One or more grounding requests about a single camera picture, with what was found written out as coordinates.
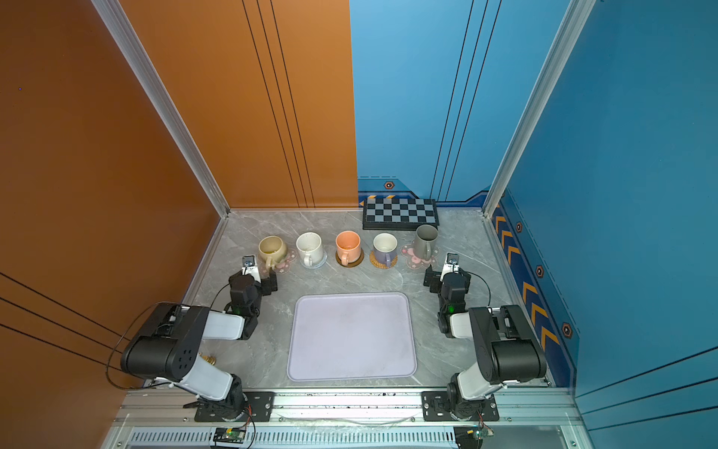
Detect grey ceramic mug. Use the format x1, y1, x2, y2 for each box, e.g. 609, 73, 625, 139
412, 224, 439, 260

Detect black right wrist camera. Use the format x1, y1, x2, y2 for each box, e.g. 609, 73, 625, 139
439, 253, 460, 281

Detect orange ceramic mug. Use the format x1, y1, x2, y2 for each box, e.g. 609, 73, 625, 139
336, 230, 362, 264

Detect purple white ceramic mug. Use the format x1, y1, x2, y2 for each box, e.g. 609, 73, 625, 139
373, 233, 398, 260

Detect pink cherry blossom coaster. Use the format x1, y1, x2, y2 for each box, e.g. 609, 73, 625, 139
401, 243, 439, 271
258, 248, 297, 277

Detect black silver chessboard box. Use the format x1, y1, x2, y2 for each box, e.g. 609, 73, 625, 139
362, 196, 439, 231

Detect aluminium corner post left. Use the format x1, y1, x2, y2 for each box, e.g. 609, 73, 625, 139
92, 0, 231, 219

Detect brown wooden round coaster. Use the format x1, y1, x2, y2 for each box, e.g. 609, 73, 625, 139
335, 251, 365, 269

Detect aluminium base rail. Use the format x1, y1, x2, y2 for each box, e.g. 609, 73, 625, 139
102, 387, 593, 448

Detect woven rattan round coaster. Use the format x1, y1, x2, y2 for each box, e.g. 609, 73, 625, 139
369, 251, 398, 269

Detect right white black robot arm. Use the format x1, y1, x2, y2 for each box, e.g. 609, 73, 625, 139
424, 267, 548, 420

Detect aluminium corner post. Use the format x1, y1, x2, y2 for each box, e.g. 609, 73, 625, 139
482, 0, 596, 219
92, 0, 231, 219

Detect left green circuit board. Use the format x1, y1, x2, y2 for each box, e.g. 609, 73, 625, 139
211, 427, 249, 448

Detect small brass colourful trinkets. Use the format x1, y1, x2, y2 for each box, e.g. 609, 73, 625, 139
202, 355, 217, 366

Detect aluminium corner post right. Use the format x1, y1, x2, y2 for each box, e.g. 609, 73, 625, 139
482, 0, 596, 219

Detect lavender rectangular tray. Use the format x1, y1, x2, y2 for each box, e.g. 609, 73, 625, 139
287, 292, 418, 382

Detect grey woven round coaster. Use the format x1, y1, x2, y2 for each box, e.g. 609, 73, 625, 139
301, 254, 327, 269

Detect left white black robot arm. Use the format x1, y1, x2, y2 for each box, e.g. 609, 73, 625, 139
121, 268, 278, 422

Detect yellow ceramic mug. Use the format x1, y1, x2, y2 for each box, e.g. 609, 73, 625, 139
258, 236, 288, 271

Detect right small circuit board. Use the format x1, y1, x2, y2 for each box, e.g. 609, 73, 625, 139
454, 426, 495, 449

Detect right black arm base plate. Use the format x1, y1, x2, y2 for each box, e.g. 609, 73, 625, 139
421, 391, 500, 422

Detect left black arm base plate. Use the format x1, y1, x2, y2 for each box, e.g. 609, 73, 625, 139
194, 391, 276, 423

